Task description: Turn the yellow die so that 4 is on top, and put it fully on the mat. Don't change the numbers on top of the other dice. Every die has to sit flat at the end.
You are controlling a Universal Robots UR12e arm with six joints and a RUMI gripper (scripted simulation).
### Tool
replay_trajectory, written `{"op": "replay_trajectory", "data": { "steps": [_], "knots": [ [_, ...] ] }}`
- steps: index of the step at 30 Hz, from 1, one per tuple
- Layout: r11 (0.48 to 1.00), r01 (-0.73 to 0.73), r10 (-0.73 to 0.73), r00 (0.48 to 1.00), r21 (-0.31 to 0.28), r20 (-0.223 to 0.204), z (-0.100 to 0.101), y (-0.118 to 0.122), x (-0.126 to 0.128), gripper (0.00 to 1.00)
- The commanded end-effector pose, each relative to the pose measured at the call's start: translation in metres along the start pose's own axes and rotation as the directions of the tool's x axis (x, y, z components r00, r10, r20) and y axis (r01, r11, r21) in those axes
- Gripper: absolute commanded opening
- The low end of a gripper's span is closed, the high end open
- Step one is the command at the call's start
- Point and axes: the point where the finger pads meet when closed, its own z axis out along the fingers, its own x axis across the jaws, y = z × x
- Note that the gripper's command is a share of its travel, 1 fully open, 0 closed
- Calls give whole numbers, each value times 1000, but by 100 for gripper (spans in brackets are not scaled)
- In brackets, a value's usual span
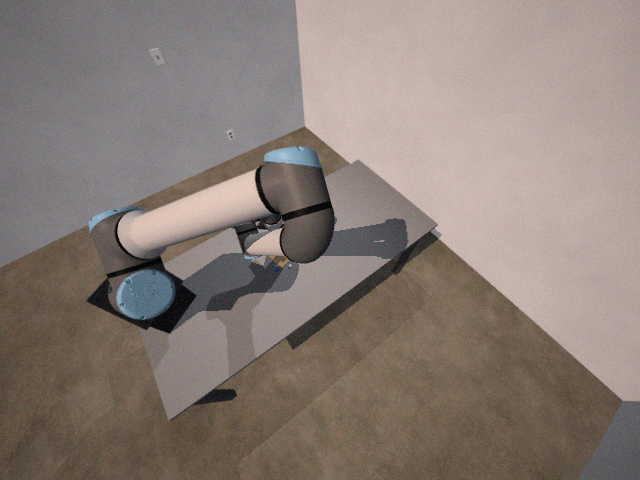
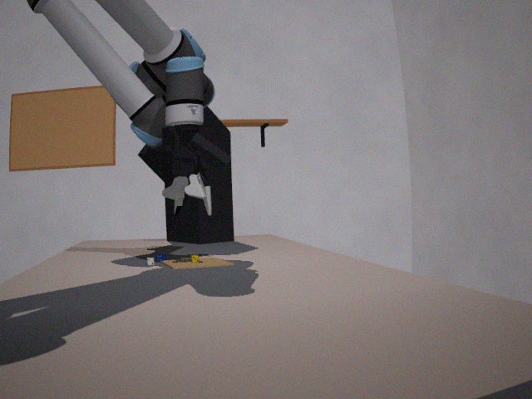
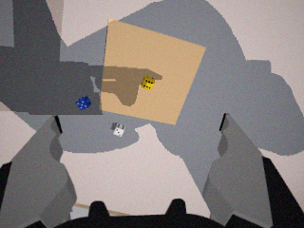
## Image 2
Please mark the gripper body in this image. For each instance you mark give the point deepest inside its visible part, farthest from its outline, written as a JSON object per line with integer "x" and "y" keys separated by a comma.
{"x": 176, "y": 160}

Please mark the tan flat mat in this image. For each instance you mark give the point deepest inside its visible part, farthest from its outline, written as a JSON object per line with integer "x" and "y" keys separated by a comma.
{"x": 203, "y": 263}

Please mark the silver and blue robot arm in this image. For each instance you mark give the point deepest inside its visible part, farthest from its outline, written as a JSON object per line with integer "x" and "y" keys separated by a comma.
{"x": 182, "y": 80}

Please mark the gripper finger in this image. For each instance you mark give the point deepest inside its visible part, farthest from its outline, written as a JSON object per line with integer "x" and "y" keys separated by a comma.
{"x": 200, "y": 185}
{"x": 177, "y": 192}

